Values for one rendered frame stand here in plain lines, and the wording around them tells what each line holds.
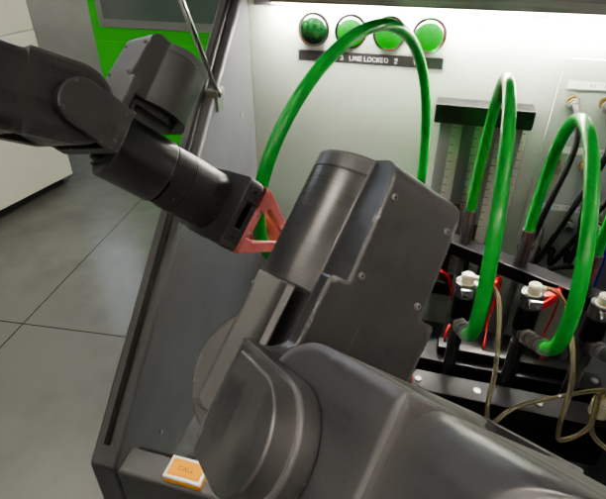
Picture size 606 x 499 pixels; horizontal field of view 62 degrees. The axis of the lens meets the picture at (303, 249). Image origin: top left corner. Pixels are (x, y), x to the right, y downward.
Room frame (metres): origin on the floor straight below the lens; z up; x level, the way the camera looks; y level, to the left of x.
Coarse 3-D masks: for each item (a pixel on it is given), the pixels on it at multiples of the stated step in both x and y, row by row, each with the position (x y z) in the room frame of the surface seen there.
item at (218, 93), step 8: (184, 0) 0.70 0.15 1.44; (184, 8) 0.70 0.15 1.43; (184, 16) 0.71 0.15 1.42; (192, 24) 0.71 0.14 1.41; (192, 32) 0.71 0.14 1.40; (200, 48) 0.72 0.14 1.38; (200, 56) 0.73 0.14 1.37; (208, 64) 0.74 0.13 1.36; (208, 72) 0.74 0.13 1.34; (208, 88) 0.76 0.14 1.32; (216, 88) 0.75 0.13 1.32; (208, 96) 0.75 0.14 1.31; (216, 96) 0.75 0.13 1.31; (224, 96) 0.77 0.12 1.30; (216, 104) 0.75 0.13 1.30; (224, 104) 0.77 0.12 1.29
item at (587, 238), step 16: (560, 128) 0.57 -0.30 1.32; (592, 128) 0.48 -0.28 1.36; (560, 144) 0.58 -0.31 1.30; (592, 144) 0.46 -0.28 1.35; (592, 160) 0.44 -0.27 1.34; (544, 176) 0.60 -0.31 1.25; (592, 176) 0.42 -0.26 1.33; (544, 192) 0.60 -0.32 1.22; (592, 192) 0.41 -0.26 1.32; (592, 208) 0.40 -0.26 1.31; (528, 224) 0.61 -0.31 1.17; (592, 224) 0.39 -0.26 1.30; (528, 240) 0.61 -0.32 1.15; (592, 240) 0.38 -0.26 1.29; (528, 256) 0.61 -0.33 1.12; (576, 256) 0.38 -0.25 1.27; (592, 256) 0.37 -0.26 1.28; (576, 272) 0.37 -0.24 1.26; (576, 288) 0.36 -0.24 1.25; (576, 304) 0.35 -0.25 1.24; (576, 320) 0.35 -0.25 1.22; (528, 336) 0.44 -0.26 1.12; (560, 336) 0.35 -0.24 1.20; (544, 352) 0.38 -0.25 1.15
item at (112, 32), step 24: (96, 0) 3.34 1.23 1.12; (120, 0) 3.29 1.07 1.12; (144, 0) 3.25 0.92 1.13; (168, 0) 3.20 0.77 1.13; (192, 0) 3.16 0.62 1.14; (216, 0) 3.12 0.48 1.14; (96, 24) 3.35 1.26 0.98; (120, 24) 3.30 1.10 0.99; (144, 24) 3.26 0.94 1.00; (168, 24) 3.21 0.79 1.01; (120, 48) 3.31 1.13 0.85; (192, 48) 3.18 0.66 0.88
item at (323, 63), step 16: (352, 32) 0.56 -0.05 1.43; (368, 32) 0.58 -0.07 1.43; (400, 32) 0.63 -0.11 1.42; (336, 48) 0.54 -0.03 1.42; (416, 48) 0.67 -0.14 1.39; (320, 64) 0.52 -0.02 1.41; (416, 64) 0.69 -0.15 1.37; (304, 80) 0.50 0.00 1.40; (304, 96) 0.49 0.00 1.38; (288, 112) 0.48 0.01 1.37; (288, 128) 0.47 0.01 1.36; (272, 144) 0.46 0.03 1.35; (272, 160) 0.45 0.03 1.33; (256, 176) 0.45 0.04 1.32; (256, 224) 0.44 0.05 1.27; (256, 240) 0.44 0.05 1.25
